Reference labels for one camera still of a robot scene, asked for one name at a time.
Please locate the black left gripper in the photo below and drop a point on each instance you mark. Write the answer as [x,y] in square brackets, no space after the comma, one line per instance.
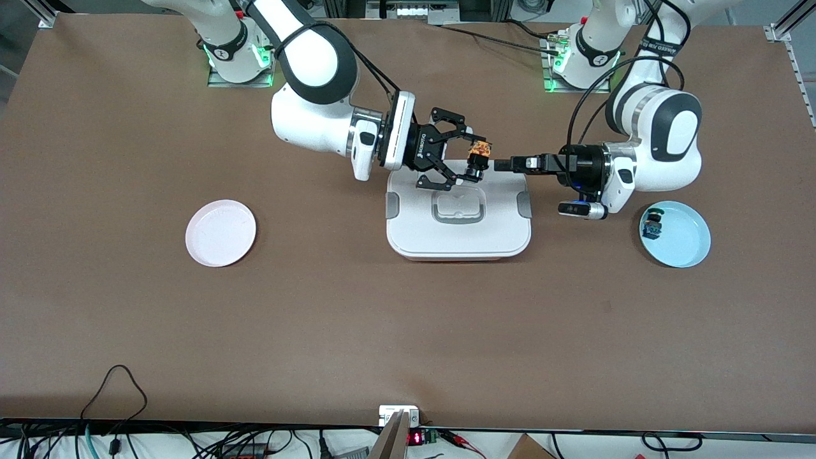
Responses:
[581,164]

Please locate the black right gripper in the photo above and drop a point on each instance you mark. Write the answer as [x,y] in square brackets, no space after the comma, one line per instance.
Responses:
[422,150]

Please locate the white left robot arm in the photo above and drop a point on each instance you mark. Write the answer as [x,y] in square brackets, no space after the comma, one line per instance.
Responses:
[676,140]

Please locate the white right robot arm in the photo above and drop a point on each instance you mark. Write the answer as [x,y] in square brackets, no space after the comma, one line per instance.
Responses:
[306,64]

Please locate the white lidded lunch box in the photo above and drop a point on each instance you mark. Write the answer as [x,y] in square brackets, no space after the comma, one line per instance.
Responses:
[459,242]

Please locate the white socket box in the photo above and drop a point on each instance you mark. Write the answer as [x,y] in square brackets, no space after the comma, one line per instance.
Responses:
[389,413]

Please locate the metal rack with lights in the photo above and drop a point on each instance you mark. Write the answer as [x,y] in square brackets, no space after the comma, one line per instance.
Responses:
[414,11]

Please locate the light blue round plate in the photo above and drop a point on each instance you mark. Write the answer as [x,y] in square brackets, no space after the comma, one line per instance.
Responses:
[685,239]

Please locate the pink round plate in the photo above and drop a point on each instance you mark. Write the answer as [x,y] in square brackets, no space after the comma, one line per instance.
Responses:
[220,233]

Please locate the red black probe leads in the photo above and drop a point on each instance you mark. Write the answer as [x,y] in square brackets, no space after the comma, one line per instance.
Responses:
[462,441]

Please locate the brown cardboard piece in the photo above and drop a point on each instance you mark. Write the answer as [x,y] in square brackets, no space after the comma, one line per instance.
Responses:
[529,449]

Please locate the red digit display module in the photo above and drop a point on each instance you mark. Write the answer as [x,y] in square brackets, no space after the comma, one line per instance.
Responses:
[415,438]

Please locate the aluminium corner profile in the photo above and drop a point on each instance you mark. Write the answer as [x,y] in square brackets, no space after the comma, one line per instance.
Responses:
[779,30]
[46,20]

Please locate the grey aluminium bar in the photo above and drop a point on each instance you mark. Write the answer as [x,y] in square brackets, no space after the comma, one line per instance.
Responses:
[390,443]

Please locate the grey power adapter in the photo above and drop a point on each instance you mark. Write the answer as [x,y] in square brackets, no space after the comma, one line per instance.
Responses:
[350,454]

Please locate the orange black device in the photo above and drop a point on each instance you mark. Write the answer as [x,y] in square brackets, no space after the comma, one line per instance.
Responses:
[245,451]

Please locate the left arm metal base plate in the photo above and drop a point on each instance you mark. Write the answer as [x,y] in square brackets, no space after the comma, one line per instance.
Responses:
[574,90]

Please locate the green blue switch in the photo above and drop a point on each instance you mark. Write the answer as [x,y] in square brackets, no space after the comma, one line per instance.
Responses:
[651,226]

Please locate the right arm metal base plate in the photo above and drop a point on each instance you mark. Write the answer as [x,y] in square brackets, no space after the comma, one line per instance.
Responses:
[220,81]

